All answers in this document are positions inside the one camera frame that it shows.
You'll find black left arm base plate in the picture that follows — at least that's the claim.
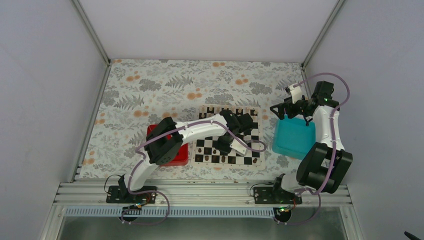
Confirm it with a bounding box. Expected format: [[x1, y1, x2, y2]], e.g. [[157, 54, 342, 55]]
[[105, 185, 157, 205]]

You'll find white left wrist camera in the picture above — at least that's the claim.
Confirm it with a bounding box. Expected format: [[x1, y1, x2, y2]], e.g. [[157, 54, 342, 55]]
[[229, 137, 248, 156]]

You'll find aluminium mounting rail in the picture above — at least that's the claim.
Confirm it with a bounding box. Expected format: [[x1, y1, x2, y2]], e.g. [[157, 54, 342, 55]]
[[53, 181, 352, 219]]

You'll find light wooden chess pieces row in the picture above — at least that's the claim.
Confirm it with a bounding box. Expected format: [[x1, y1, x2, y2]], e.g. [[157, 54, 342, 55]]
[[198, 104, 262, 122]]

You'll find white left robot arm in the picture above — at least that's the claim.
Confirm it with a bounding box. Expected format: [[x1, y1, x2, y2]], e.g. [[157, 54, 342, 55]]
[[118, 109, 254, 203]]

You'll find black and white chessboard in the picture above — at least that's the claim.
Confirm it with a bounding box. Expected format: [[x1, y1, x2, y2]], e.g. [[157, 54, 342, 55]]
[[191, 116, 265, 171]]

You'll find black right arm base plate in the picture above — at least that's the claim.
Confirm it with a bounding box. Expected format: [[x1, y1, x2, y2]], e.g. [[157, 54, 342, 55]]
[[251, 186, 303, 205]]

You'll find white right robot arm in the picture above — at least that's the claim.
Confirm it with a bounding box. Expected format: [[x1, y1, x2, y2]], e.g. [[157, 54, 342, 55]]
[[270, 81, 353, 204]]

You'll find floral patterned table mat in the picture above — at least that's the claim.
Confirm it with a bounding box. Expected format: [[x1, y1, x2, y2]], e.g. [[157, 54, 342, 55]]
[[79, 59, 303, 181]]

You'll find red plastic tray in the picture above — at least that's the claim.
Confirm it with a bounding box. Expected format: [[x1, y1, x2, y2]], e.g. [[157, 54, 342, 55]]
[[160, 144, 189, 167]]

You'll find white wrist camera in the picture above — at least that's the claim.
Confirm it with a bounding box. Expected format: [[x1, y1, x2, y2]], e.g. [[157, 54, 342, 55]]
[[285, 83, 304, 104], [229, 137, 248, 156]]

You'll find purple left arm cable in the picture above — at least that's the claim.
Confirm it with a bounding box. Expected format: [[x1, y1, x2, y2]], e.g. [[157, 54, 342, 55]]
[[127, 120, 268, 226]]

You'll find teal plastic tray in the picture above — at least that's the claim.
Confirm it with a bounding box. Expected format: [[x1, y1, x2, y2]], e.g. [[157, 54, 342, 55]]
[[271, 117, 316, 160]]

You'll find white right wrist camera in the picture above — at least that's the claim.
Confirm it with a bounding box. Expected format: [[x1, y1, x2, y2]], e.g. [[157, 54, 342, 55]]
[[285, 83, 304, 104]]

